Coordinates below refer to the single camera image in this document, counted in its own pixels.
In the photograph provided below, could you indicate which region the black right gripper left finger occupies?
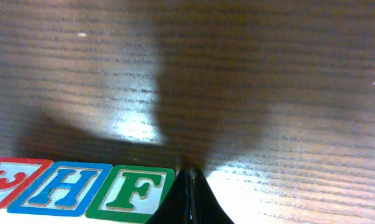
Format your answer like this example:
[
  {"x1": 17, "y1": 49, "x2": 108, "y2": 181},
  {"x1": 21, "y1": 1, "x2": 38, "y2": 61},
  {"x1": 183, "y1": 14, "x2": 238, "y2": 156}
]
[{"x1": 146, "y1": 170, "x2": 191, "y2": 224}]

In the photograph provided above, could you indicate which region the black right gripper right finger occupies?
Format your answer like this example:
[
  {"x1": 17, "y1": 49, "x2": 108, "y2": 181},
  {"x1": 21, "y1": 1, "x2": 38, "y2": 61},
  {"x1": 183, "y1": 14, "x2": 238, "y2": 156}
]
[{"x1": 189, "y1": 168, "x2": 234, "y2": 224}]

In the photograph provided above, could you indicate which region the wooden block green letter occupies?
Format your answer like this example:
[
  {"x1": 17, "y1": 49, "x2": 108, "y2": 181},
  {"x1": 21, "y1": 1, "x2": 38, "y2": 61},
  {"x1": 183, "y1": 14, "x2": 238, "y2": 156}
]
[{"x1": 85, "y1": 165, "x2": 175, "y2": 223}]

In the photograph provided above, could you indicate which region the wooden block yellow edge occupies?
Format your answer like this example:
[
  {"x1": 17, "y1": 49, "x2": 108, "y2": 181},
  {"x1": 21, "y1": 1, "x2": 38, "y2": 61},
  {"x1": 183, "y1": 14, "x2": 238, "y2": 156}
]
[{"x1": 7, "y1": 161, "x2": 113, "y2": 224}]

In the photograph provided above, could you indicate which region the wooden block red letter U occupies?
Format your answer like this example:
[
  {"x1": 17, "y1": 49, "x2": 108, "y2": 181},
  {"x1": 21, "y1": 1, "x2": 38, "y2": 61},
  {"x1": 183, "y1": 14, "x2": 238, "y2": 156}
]
[{"x1": 0, "y1": 157, "x2": 54, "y2": 224}]

